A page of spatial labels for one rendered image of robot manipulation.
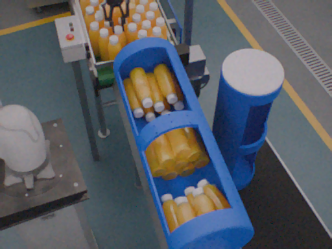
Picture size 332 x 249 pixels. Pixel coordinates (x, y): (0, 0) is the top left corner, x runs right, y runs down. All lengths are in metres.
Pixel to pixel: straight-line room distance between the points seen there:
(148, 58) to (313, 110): 1.70
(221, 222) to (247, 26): 2.64
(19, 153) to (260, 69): 1.11
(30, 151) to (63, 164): 0.19
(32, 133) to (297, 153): 1.99
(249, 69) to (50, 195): 1.02
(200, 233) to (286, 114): 2.00
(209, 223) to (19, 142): 0.66
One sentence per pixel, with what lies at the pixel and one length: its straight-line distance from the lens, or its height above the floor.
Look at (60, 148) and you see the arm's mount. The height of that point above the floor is 1.07.
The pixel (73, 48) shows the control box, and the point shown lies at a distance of 2.09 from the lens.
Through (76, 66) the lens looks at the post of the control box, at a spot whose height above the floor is 0.88.
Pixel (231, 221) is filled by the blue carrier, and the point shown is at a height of 1.22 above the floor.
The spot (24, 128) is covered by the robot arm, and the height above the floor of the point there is 1.32.
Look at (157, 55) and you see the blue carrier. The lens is 1.96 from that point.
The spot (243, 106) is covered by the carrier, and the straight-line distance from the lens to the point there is 2.03.
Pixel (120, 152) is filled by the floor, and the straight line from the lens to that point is 2.99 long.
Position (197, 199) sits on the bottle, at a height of 1.15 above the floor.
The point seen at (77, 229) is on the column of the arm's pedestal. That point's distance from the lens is 2.02.
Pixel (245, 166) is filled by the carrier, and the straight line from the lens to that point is 2.78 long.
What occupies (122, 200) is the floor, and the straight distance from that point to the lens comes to 2.82.
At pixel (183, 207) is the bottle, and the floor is 1.13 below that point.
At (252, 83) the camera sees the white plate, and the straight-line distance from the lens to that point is 2.00.
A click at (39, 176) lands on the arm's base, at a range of 1.69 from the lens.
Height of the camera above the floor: 2.51
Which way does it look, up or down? 54 degrees down
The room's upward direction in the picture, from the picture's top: 1 degrees clockwise
